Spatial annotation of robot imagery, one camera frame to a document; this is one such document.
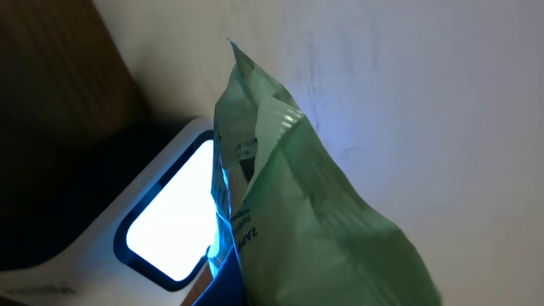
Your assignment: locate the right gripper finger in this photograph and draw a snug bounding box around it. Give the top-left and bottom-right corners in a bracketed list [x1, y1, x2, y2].
[193, 247, 247, 306]

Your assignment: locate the pale green wipes packet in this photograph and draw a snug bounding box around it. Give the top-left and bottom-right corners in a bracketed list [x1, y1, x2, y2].
[212, 48, 442, 306]

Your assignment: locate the white barcode scanner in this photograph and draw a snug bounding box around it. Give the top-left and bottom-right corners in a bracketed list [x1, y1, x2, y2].
[1, 116, 217, 306]

